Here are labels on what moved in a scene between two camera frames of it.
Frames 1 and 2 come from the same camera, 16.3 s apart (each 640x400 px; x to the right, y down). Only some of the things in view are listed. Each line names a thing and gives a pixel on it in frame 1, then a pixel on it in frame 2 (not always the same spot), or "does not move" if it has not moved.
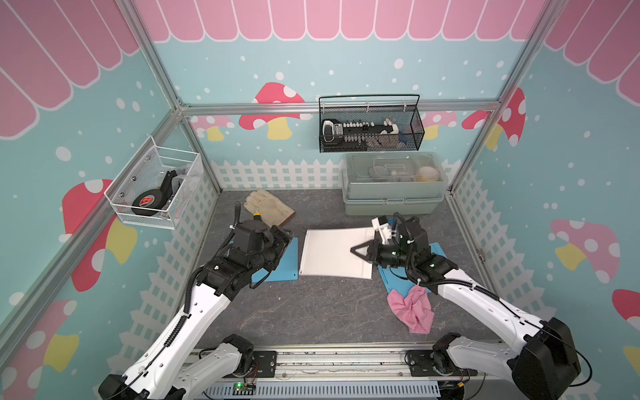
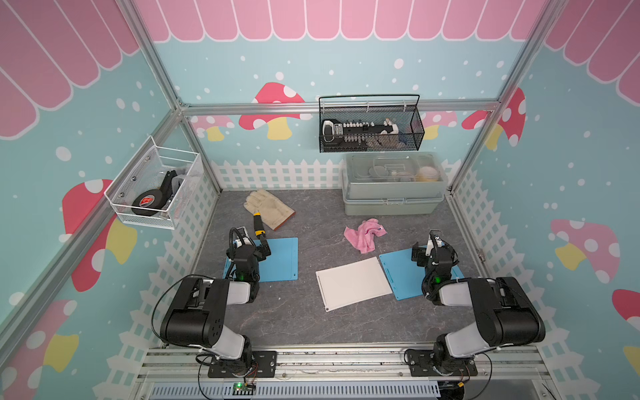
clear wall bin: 149,189 does not move
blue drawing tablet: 287,269 does not move
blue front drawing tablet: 394,282 does not move
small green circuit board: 242,388 does not move
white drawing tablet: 327,252 -> 353,283
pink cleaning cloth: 413,311 -> 362,238
